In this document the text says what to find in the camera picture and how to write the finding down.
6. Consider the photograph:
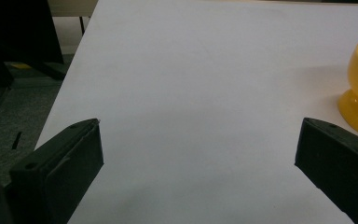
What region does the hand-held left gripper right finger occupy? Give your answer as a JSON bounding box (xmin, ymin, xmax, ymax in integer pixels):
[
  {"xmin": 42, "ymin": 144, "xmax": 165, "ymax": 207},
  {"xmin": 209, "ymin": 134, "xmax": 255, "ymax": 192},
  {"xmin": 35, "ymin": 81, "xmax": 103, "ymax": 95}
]
[{"xmin": 294, "ymin": 117, "xmax": 358, "ymax": 224}]

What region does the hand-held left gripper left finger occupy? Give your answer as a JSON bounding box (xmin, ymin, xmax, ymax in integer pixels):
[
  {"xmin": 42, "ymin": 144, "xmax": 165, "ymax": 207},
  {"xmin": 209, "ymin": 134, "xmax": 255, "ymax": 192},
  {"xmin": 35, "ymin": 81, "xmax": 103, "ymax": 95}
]
[{"xmin": 8, "ymin": 118, "xmax": 104, "ymax": 224}]

